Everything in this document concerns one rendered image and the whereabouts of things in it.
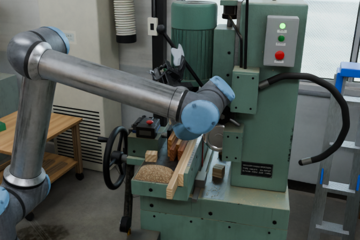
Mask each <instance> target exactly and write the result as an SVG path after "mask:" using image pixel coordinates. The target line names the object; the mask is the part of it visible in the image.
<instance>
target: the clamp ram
mask: <svg viewBox="0 0 360 240"><path fill-rule="evenodd" d="M172 132H173V126H172V124H171V125H170V127H169V128H168V130H167V133H166V132H157V133H161V134H162V138H167V150H168V139H169V137H170V135H171V133H172Z"/></svg>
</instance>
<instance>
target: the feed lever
mask: <svg viewBox="0 0 360 240"><path fill-rule="evenodd" d="M156 31H157V33H158V34H161V35H163V36H164V38H165V39H166V40H167V41H168V43H169V44H170V46H171V47H172V48H175V49H177V47H176V46H175V45H174V43H173V42H172V40H171V39H170V37H169V36H168V35H167V34H166V27H165V26H164V25H158V26H157V28H156ZM185 63H186V68H187V69H188V70H189V72H190V73H191V74H192V76H193V77H194V79H195V80H196V82H197V83H198V84H199V86H200V87H203V85H204V84H203V83H202V82H201V80H200V79H199V78H198V76H197V75H196V74H195V72H194V71H193V69H192V68H191V67H190V65H189V64H188V62H187V61H186V60H185ZM229 121H230V122H231V123H233V124H235V125H236V126H240V125H241V124H240V123H239V122H238V121H236V120H235V119H233V118H231V112H230V108H229V107H228V106H225V108H224V110H223V112H222V114H221V116H220V119H219V121H218V123H219V124H226V123H228V122H229Z"/></svg>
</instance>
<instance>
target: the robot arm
mask: <svg viewBox="0 0 360 240"><path fill-rule="evenodd" d="M69 50H70V44H69V41H68V39H67V37H66V36H65V34H64V33H63V32H62V31H61V30H60V29H58V28H56V27H52V26H48V27H46V26H44V27H40V28H37V29H33V30H30V31H25V32H21V33H18V34H17V35H15V36H14V37H13V38H12V39H11V40H10V42H9V44H8V45H7V50H6V51H7V58H8V61H9V63H10V65H11V66H12V68H13V69H14V70H15V71H16V72H17V73H19V74H20V75H22V81H21V89H20V97H19V104H18V112H17V120H16V128H15V133H14V141H13V148H12V156H11V164H10V165H9V166H7V167H6V168H5V169H4V172H3V180H2V183H1V185H0V240H20V239H19V238H18V237H17V232H16V225H17V224H18V223H19V222H20V221H21V220H22V219H23V218H24V217H25V216H26V215H27V214H29V213H30V212H31V211H32V210H33V209H34V208H35V207H36V206H37V205H38V204H39V203H41V202H42V201H43V200H44V199H45V197H46V196H47V195H48V193H49V191H50V187H51V184H50V179H49V176H48V175H47V174H46V172H45V170H44V169H43V168H42V163H43V157H44V151H45V147H46V141H47V135H48V129H49V123H50V118H51V111H52V108H53V101H54V96H55V89H56V84H57V83H60V84H63V85H67V86H70V87H73V88H76V89H79V90H82V91H85V92H89V93H92V94H95V95H98V96H101V97H104V98H107V99H110V100H113V101H117V102H120V103H123V104H126V105H128V106H132V107H135V108H138V109H141V110H144V111H148V112H150V113H154V114H157V115H160V116H163V117H166V118H169V119H170V121H171V124H172V129H173V131H174V133H175V135H176V137H177V138H178V139H180V140H193V139H196V138H198V137H200V136H201V135H202V134H205V133H208V132H209V131H211V130H212V129H213V128H214V127H215V126H216V125H217V123H218V121H219V119H220V116H221V114H222V112H223V110H224V108H225V106H227V105H228V104H229V103H232V101H233V100H234V98H235V94H234V92H233V90H232V89H231V87H230V86H229V85H228V84H227V83H226V82H225V81H224V80H223V79H222V78H220V77H219V76H214V77H213V78H212V79H210V80H209V81H208V82H207V83H205V84H204V85H203V87H201V88H200V89H199V90H198V91H197V92H192V89H193V88H194V86H193V85H192V84H191V82H181V81H182V80H183V76H184V70H185V66H186V63H185V57H184V52H183V49H182V46H181V45H180V44H178V49H175V48H171V54H172V55H173V57H174V61H173V63H174V66H177V68H174V67H172V66H171V65H170V62H169V61H168V60H166V59H164V60H165V62H166V63H165V64H163V65H161V66H160V67H159V68H158V67H156V68H155V69H154V70H150V72H148V71H147V72H148V73H149V74H151V75H152V77H153V80H150V79H146V78H143V77H140V76H137V75H133V74H130V73H127V72H124V71H120V70H117V69H113V68H111V67H107V66H104V65H101V64H98V63H94V62H91V61H87V60H85V59H81V58H78V57H74V56H71V55H68V53H69Z"/></svg>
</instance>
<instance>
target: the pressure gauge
mask: <svg viewBox="0 0 360 240"><path fill-rule="evenodd" d="M130 227H131V218H130V217H127V216H122V217H121V220H120V222H119V232H123V233H127V236H128V235H130V234H131V229H130Z"/></svg>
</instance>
